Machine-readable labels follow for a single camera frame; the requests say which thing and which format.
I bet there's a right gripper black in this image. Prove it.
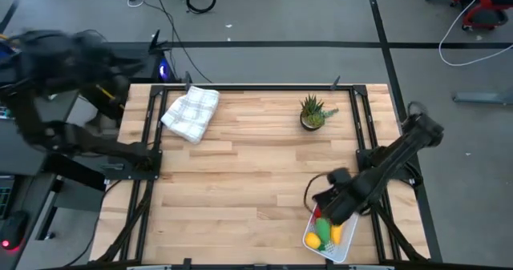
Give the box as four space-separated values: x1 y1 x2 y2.
312 177 376 228

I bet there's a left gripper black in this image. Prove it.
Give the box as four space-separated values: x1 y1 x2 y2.
79 40 146 91

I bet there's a green toy vegetable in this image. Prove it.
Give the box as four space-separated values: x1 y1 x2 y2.
315 216 332 245

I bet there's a yellow toy banana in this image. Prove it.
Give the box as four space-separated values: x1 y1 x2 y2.
330 224 345 246

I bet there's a yellow toy lemon with leaf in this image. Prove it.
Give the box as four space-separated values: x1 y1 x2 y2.
304 232 326 252

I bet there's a black computer tower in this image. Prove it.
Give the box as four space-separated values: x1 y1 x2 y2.
119 29 177 85

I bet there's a yellow pole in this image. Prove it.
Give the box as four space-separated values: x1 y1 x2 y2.
0 33 126 111

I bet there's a white plastic mesh basket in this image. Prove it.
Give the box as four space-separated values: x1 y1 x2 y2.
302 205 360 264

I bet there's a white checked cloth towel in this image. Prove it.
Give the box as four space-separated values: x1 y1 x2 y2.
160 85 221 145

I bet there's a potted succulent plant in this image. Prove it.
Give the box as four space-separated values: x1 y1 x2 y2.
299 94 340 132

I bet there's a black desk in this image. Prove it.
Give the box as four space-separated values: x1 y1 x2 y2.
0 89 107 270

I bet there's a black keyboard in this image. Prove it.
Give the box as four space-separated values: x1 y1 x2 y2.
0 175 15 219

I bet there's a grey metal floor beam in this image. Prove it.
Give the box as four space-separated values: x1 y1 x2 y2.
452 89 513 105

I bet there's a black computer mouse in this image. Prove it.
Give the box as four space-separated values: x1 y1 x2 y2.
0 210 28 252

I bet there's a red and black chair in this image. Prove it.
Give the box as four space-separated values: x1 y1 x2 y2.
424 0 513 33

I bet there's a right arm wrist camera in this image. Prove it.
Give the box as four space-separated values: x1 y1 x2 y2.
326 167 354 186

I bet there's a black floor cable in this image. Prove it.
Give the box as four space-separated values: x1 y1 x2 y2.
151 0 213 85

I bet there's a white floor cable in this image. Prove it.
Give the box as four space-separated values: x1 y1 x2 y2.
438 0 513 67

